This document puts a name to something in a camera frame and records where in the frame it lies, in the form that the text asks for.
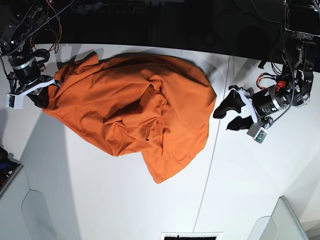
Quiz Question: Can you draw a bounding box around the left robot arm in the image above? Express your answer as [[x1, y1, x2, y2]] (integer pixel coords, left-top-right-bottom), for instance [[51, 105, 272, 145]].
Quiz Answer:
[[213, 0, 320, 131]]

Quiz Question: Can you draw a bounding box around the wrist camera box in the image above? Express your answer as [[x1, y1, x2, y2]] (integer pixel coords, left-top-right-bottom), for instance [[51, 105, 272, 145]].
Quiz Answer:
[[5, 93, 24, 109], [246, 123, 268, 144]]

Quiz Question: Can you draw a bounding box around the white panel at right corner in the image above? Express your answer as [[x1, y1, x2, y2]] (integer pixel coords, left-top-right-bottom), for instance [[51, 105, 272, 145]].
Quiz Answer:
[[248, 196, 309, 240]]

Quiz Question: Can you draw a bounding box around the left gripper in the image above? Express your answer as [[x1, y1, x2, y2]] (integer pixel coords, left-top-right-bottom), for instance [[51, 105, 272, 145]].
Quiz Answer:
[[213, 85, 288, 131]]

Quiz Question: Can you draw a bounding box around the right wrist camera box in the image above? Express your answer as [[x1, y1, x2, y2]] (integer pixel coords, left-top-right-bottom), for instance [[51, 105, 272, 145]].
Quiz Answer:
[[5, 93, 24, 109]]

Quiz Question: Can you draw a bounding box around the white paper with black print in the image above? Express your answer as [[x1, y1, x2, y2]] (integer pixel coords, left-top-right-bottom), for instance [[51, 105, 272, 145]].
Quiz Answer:
[[160, 232, 223, 240]]

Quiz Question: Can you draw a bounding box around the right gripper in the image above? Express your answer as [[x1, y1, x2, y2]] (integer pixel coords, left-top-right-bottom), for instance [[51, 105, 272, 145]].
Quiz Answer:
[[9, 56, 53, 108]]

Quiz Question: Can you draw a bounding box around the orange t-shirt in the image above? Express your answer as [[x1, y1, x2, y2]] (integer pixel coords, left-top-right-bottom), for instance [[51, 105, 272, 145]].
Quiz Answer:
[[43, 53, 217, 184]]

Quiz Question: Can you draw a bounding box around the grey bin at left edge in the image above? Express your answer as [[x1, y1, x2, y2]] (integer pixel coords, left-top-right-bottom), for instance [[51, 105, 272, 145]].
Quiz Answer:
[[0, 145, 23, 197]]

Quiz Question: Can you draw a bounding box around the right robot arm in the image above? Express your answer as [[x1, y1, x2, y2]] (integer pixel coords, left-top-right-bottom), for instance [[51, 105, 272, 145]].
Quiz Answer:
[[0, 0, 62, 109]]

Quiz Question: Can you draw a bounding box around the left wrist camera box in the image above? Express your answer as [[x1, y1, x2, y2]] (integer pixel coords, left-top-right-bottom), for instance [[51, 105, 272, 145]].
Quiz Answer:
[[246, 123, 268, 144]]

